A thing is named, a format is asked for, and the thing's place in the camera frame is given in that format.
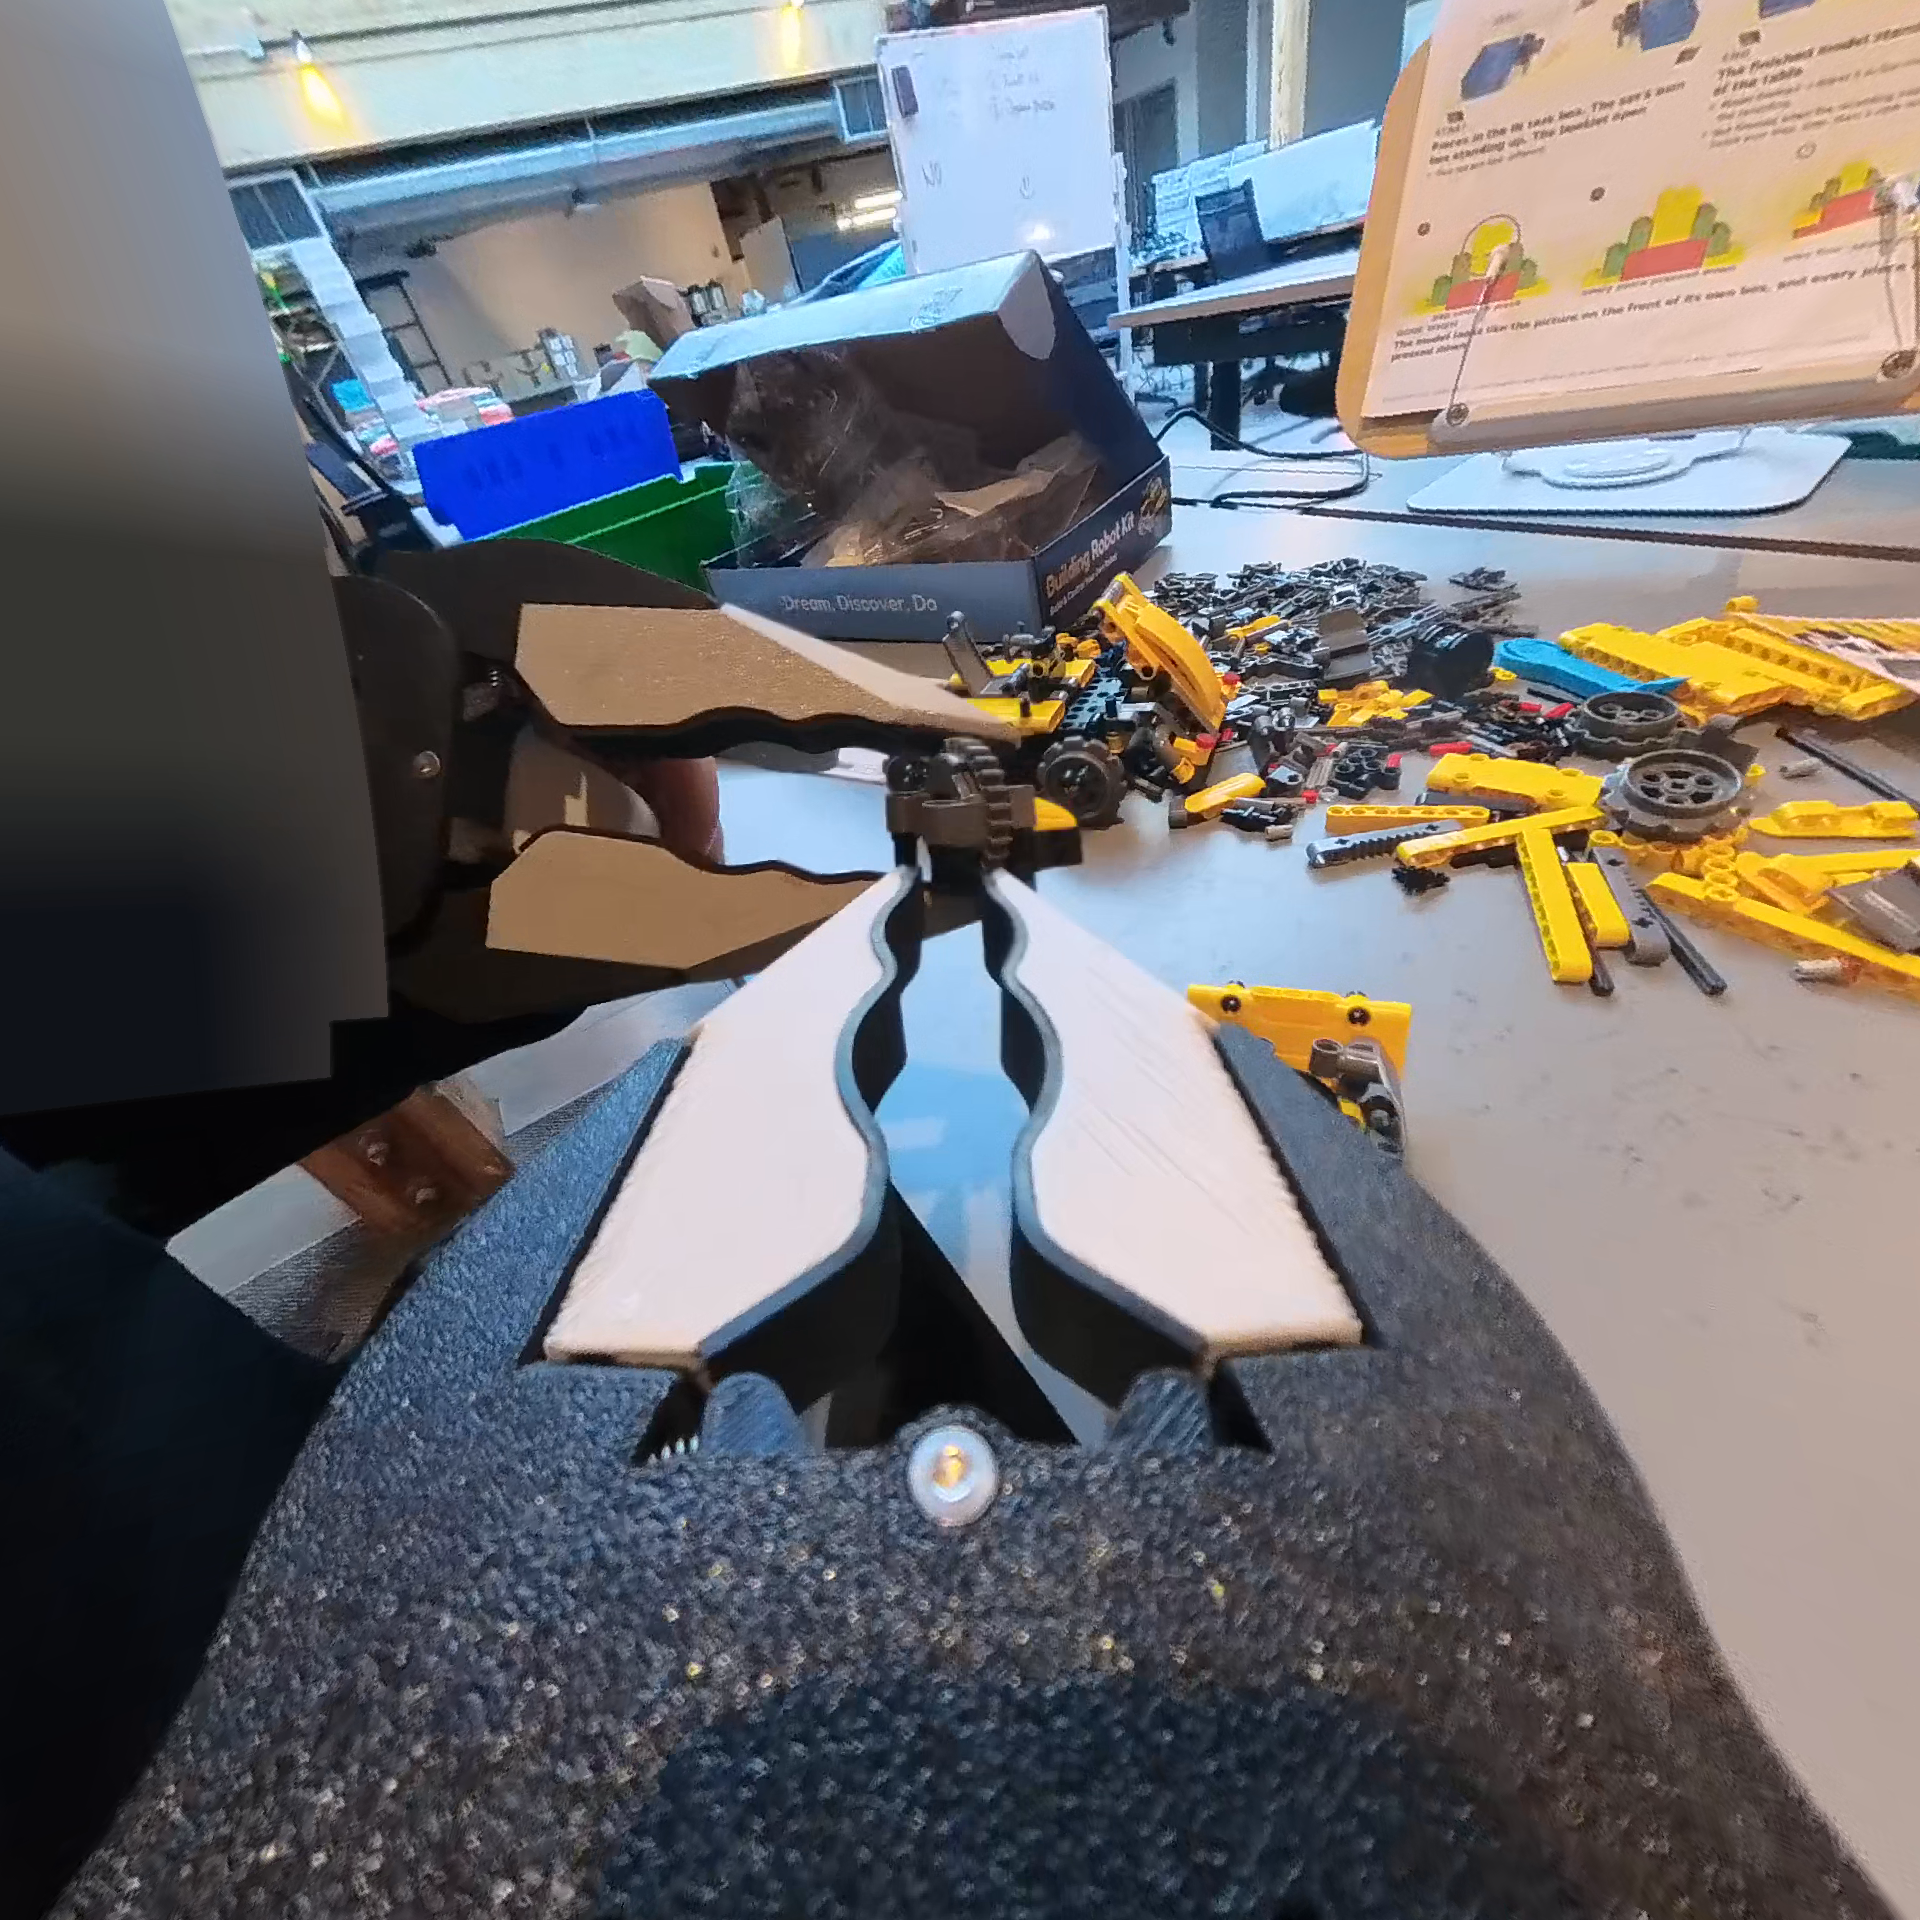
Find green plastic bin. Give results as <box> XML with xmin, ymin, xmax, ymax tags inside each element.
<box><xmin>493</xmin><ymin>463</ymin><xmax>744</xmax><ymax>595</ymax></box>

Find background office desk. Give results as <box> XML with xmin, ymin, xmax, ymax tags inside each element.
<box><xmin>1109</xmin><ymin>247</ymin><xmax>1368</xmax><ymax>439</ymax></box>

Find clear plastic bags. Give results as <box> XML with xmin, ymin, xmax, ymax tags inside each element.
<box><xmin>725</xmin><ymin>352</ymin><xmax>1119</xmax><ymax>570</ymax></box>

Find blue plastic bin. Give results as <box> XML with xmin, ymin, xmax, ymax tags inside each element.
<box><xmin>412</xmin><ymin>390</ymin><xmax>683</xmax><ymax>543</ymax></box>

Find yellow black toy vehicle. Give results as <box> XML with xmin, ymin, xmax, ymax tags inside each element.
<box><xmin>942</xmin><ymin>574</ymin><xmax>1232</xmax><ymax>831</ymax></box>

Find instruction sheet on stand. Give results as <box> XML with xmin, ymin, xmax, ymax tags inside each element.
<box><xmin>1333</xmin><ymin>36</ymin><xmax>1920</xmax><ymax>460</ymax></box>

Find black axle rod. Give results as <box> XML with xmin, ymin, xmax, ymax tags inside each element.
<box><xmin>1646</xmin><ymin>883</ymin><xmax>1729</xmax><ymax>999</ymax></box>

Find dark grey gear assembly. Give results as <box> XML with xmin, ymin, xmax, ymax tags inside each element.
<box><xmin>884</xmin><ymin>738</ymin><xmax>1086</xmax><ymax>880</ymax></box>

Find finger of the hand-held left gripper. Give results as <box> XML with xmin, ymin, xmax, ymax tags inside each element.
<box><xmin>481</xmin><ymin>824</ymin><xmax>909</xmax><ymax>992</ymax></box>
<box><xmin>509</xmin><ymin>601</ymin><xmax>1025</xmax><ymax>760</ymax></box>

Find black round part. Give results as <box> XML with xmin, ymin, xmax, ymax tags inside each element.
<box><xmin>1405</xmin><ymin>618</ymin><xmax>1497</xmax><ymax>700</ymax></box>

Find pile of small black parts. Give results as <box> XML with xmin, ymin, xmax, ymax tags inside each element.
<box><xmin>1162</xmin><ymin>558</ymin><xmax>1547</xmax><ymax>843</ymax></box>

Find pile of yellow beams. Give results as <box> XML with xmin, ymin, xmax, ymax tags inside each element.
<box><xmin>1319</xmin><ymin>596</ymin><xmax>1920</xmax><ymax>1000</ymax></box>

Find large grey toy wheel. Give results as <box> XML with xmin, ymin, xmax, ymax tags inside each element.
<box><xmin>1601</xmin><ymin>744</ymin><xmax>1757</xmax><ymax>843</ymax></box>

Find printed instruction sheet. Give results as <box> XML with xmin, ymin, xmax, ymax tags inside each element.
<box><xmin>1356</xmin><ymin>0</ymin><xmax>1920</xmax><ymax>423</ymax></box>

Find yellow grey brick sub-assembly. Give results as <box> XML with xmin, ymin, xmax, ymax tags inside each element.
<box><xmin>1184</xmin><ymin>983</ymin><xmax>1416</xmax><ymax>1159</ymax></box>

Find brown wooden piece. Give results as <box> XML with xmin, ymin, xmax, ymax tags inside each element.
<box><xmin>296</xmin><ymin>1083</ymin><xmax>515</xmax><ymax>1267</ymax></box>

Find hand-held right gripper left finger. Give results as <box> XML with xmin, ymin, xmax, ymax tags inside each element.
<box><xmin>542</xmin><ymin>865</ymin><xmax>924</xmax><ymax>1381</ymax></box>

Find person's dark clothing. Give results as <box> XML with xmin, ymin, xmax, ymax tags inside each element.
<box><xmin>0</xmin><ymin>1110</ymin><xmax>353</xmax><ymax>1920</ymax></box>

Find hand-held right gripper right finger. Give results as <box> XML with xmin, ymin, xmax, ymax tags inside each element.
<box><xmin>982</xmin><ymin>867</ymin><xmax>1368</xmax><ymax>1375</ymax></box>

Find person's left hand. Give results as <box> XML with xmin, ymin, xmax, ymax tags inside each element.
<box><xmin>636</xmin><ymin>757</ymin><xmax>725</xmax><ymax>870</ymax></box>

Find white whiteboard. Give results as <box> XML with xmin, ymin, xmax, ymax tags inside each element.
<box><xmin>876</xmin><ymin>7</ymin><xmax>1127</xmax><ymax>281</ymax></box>

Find dark blue cardboard kit box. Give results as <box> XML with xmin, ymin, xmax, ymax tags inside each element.
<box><xmin>647</xmin><ymin>250</ymin><xmax>1176</xmax><ymax>641</ymax></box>

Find black office chair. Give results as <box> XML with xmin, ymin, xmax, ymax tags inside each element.
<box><xmin>1195</xmin><ymin>181</ymin><xmax>1278</xmax><ymax>281</ymax></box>

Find silver monitor stand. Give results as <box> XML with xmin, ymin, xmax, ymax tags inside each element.
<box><xmin>1405</xmin><ymin>426</ymin><xmax>1853</xmax><ymax>520</ymax></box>

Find grey desk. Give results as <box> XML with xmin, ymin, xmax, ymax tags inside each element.
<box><xmin>164</xmin><ymin>450</ymin><xmax>1920</xmax><ymax>1892</ymax></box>

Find blue plastic piece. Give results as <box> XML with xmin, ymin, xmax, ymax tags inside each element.
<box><xmin>1491</xmin><ymin>636</ymin><xmax>1652</xmax><ymax>704</ymax></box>

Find small grey toy wheel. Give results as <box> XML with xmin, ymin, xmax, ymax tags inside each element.
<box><xmin>1571</xmin><ymin>686</ymin><xmax>1685</xmax><ymax>760</ymax></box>

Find black cable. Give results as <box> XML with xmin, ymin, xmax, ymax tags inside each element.
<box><xmin>1162</xmin><ymin>405</ymin><xmax>1373</xmax><ymax>512</ymax></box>

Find silver ventilation duct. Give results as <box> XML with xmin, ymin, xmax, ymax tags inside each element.
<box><xmin>314</xmin><ymin>104</ymin><xmax>888</xmax><ymax>229</ymax></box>

